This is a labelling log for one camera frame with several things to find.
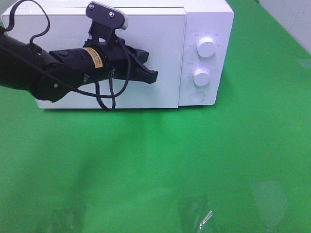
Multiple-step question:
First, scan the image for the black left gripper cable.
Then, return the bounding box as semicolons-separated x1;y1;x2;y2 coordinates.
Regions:
4;0;133;111

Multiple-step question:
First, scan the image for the white microwave oven body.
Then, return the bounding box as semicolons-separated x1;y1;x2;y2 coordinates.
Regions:
1;0;234;110

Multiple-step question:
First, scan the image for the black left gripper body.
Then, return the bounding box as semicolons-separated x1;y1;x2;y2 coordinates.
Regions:
49;38;136;85

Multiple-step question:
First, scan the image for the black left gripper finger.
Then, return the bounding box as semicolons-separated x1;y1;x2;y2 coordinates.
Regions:
126;46;149;64
129;67;158;84

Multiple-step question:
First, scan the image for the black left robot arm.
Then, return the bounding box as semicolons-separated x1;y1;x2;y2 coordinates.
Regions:
0;27;158;105

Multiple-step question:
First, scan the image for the round white door button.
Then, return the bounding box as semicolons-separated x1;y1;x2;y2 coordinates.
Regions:
190;91;205;103

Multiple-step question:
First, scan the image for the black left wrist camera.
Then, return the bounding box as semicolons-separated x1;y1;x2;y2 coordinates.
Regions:
86;1;128;30

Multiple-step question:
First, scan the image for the white microwave door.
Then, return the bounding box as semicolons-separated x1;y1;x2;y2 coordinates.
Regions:
6;13;185;109

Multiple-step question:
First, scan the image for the white microwave knob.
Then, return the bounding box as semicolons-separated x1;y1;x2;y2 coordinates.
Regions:
196;36;216;58
193;68;210;86

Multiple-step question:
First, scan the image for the clear tape patch on table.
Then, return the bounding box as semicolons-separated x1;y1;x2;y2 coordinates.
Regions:
177;195;218;233

